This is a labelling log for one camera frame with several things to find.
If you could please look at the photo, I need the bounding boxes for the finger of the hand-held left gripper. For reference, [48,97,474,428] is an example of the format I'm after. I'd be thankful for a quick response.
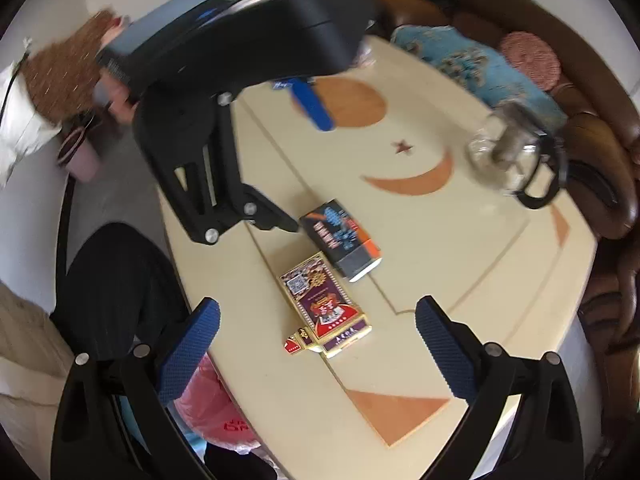
[292,77,333,131]
[132,87,300,247]

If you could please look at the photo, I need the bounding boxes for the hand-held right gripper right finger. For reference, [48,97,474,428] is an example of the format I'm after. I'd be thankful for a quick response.
[415,296,586,480]

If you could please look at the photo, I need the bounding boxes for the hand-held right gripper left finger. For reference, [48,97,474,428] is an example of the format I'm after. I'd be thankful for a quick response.
[50,297,222,480]

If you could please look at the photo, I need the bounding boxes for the small blue white carton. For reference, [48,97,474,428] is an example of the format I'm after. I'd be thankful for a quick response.
[271,77,317,92]

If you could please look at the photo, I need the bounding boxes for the pink plastic bin bag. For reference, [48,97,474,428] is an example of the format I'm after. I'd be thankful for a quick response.
[177,352,263,453]

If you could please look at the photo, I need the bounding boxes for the red and purple box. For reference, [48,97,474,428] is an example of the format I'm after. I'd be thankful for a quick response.
[279,251,373,359]

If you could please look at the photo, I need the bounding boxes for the black and orange box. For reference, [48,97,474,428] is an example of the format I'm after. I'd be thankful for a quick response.
[299,199,383,283]

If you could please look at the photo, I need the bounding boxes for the person's left hand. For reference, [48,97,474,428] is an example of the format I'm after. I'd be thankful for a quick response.
[97,77,139,123]

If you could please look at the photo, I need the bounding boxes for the person's black pants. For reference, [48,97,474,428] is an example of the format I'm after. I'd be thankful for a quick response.
[50,222,278,480]

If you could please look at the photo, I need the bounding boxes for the cream oval table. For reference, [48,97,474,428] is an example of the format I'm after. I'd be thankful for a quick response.
[157,35,598,480]

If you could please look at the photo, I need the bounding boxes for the pink pouch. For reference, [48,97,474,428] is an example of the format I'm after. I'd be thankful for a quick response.
[55,110,103,183]

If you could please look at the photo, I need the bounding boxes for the blue patterned cushion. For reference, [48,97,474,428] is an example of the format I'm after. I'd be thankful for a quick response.
[390,25,568,123]

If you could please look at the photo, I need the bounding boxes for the beige cloth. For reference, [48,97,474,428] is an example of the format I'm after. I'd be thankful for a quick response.
[0,282,76,406]

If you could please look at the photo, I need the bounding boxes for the white garment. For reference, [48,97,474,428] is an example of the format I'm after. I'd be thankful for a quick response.
[0,37,61,186]

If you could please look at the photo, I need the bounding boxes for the pink round crocheted mat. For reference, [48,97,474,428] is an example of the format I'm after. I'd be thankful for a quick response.
[500,31,561,92]

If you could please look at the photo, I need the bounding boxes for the brown leather sofa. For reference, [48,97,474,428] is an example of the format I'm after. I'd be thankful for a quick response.
[370,0,640,441]

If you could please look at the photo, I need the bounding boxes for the glass teapot black handle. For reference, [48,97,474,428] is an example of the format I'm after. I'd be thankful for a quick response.
[465,102,568,210]

